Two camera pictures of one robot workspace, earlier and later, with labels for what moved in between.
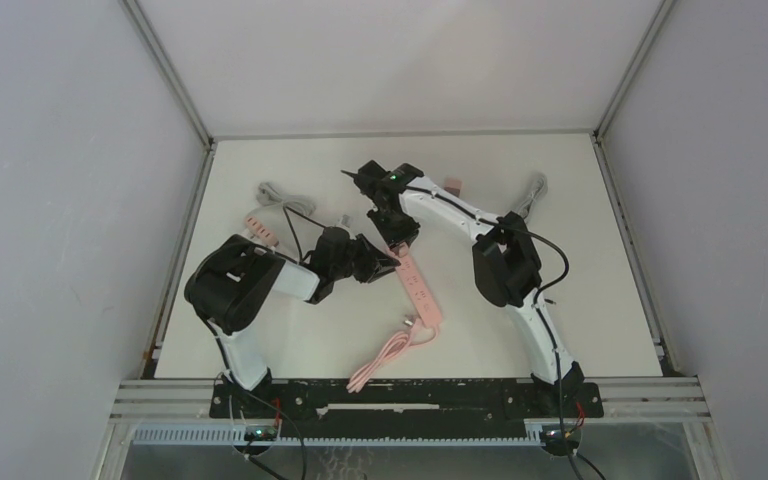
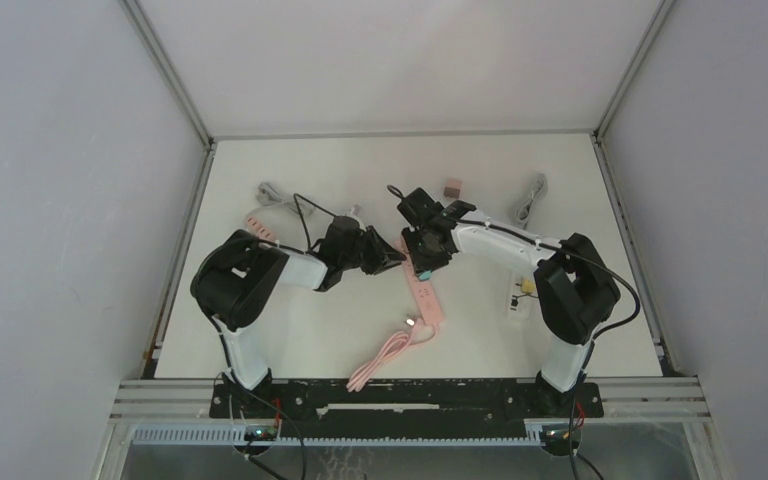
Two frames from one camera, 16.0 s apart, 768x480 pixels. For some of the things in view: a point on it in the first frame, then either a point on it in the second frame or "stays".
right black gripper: [407, 235] to [421, 264]
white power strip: [266, 235] stays
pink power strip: [421, 294] stays
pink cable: [393, 346] stays
